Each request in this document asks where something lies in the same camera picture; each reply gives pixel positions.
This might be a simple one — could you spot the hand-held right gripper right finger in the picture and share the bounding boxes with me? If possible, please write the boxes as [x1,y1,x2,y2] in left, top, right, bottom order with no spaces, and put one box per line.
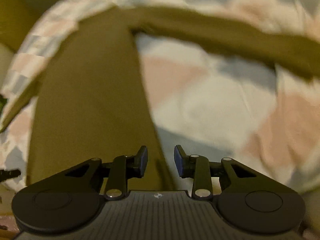
[174,145,297,200]

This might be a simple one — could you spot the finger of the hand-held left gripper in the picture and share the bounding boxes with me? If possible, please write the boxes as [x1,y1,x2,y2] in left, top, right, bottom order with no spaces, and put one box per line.
[0,169,21,180]

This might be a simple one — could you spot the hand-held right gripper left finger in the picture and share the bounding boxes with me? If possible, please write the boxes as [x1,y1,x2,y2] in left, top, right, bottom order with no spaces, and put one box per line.
[24,145,148,200]

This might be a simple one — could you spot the olive green garment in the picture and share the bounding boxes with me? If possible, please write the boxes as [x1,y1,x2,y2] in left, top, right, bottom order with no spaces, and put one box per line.
[0,6,320,193]

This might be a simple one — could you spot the checkered pink blue quilt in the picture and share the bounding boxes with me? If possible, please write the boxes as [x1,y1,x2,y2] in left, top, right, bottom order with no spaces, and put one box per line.
[0,0,320,230]

